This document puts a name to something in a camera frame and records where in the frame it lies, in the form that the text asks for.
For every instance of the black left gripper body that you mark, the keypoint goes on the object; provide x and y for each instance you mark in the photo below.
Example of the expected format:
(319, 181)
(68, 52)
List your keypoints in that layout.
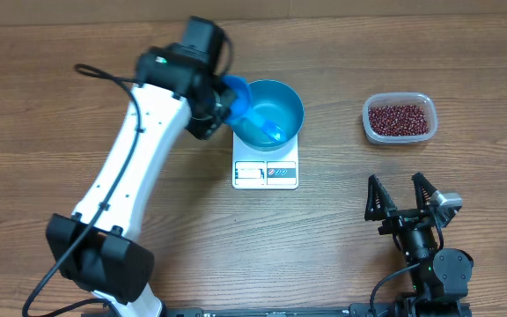
(206, 121)

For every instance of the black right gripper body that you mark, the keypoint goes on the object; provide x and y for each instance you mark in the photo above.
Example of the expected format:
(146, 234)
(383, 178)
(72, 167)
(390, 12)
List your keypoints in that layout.
(399, 221)

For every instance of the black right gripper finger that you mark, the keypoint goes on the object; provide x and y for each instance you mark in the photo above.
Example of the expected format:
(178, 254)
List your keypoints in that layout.
(379, 204)
(424, 190)

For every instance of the blue plastic measuring scoop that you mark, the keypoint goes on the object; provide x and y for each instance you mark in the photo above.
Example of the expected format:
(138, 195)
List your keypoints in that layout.
(248, 123)

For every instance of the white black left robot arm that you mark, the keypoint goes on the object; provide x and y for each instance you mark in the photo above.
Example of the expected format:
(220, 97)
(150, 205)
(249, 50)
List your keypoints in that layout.
(175, 89)

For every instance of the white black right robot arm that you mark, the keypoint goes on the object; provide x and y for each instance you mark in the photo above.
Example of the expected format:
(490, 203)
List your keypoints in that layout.
(439, 275)

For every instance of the teal metal bowl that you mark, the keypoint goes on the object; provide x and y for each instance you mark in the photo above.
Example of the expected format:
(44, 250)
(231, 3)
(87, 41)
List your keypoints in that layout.
(281, 104)

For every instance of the white digital kitchen scale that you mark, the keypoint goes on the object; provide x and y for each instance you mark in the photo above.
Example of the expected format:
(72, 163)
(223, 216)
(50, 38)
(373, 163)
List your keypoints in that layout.
(272, 170)

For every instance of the red adzuki beans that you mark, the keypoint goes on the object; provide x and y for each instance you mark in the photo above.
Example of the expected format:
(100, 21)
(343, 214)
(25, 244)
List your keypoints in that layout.
(405, 120)

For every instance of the clear plastic container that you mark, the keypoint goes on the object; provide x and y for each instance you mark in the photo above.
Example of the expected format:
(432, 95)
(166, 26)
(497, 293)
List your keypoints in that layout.
(399, 99)

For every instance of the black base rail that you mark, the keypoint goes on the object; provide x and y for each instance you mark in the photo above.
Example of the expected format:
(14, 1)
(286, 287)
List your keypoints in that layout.
(353, 310)

